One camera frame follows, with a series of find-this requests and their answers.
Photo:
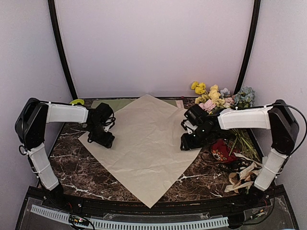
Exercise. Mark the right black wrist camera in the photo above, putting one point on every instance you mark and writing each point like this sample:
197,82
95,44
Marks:
196,115

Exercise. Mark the pink fake flower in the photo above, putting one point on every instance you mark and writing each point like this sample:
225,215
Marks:
207,106

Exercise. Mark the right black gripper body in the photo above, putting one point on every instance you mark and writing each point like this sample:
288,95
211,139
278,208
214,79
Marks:
199,140

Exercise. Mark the black frame post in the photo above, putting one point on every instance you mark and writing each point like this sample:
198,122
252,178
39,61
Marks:
249,45
60,48

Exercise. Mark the right black frame post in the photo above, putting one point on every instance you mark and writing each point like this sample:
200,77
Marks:
249,45

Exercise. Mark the bunch of fake flowers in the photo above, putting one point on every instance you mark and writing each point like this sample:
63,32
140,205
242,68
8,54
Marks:
239,140

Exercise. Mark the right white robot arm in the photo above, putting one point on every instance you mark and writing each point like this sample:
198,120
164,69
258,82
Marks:
277,118

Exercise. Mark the beige wrapping paper sheet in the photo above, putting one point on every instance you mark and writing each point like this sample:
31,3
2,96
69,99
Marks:
145,156

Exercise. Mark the pale yellow flower stem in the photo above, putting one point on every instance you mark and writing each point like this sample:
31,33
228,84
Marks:
212,94

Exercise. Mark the bright yellow flower stem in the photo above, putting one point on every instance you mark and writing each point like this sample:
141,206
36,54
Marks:
198,87

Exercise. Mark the pink wrapping paper stack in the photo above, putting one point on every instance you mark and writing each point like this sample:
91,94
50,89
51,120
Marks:
179,104

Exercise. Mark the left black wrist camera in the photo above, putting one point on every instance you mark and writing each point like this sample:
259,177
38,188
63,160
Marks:
104,112

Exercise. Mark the white slotted cable duct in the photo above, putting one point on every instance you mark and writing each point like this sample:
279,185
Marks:
100,224

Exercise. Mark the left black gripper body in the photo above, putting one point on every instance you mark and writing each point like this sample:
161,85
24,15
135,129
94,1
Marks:
96,133

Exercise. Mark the green plastic bowl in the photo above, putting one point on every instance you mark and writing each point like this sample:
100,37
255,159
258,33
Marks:
77,101

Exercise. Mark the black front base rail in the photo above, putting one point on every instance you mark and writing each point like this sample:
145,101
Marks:
178,199

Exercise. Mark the left black frame post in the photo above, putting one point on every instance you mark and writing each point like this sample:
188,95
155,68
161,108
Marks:
60,48

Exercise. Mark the blue fake flower stem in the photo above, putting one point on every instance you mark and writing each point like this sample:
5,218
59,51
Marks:
245,98

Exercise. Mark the red floral tin lid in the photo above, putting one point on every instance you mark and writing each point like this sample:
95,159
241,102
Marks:
222,152

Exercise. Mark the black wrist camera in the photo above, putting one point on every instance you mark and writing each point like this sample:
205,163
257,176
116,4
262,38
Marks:
196,115
104,112

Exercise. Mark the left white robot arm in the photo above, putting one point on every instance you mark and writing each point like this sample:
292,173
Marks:
31,124

